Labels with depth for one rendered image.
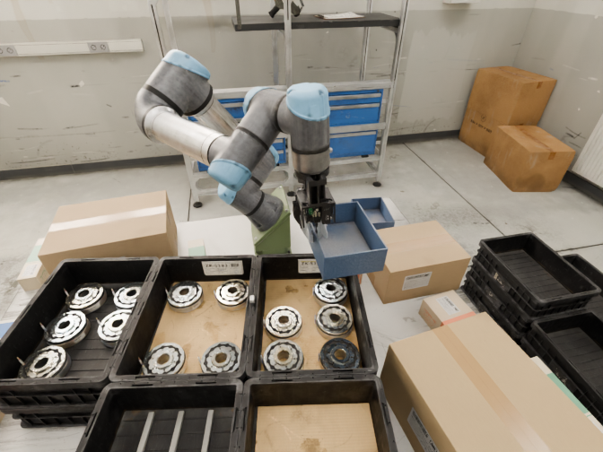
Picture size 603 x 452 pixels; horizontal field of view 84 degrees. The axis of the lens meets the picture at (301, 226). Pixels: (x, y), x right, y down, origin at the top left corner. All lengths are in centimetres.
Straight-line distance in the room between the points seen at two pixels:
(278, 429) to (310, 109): 67
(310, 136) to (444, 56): 358
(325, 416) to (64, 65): 341
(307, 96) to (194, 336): 71
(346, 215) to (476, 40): 354
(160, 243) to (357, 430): 87
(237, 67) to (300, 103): 291
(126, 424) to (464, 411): 74
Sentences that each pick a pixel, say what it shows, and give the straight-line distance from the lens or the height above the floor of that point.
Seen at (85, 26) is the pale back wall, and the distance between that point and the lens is 359.
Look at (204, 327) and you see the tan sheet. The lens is 103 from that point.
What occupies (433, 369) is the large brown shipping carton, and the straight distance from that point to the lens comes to 90.
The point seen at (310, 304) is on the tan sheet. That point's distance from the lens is 105.
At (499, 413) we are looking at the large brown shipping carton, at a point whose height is 90.
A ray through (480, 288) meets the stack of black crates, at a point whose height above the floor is 38.
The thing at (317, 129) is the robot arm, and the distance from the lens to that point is 62.
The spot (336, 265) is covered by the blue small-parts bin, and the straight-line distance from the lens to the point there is 76.
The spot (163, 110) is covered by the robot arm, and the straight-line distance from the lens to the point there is 93.
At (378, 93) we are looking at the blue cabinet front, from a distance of 292.
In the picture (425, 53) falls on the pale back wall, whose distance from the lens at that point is 403.
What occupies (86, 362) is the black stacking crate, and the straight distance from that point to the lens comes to 109.
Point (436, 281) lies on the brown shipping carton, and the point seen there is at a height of 77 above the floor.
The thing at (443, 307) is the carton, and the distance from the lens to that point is 120.
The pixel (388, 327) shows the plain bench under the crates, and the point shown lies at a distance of 119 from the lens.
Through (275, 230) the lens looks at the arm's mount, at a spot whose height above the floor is 84.
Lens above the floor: 164
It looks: 38 degrees down
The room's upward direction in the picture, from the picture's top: straight up
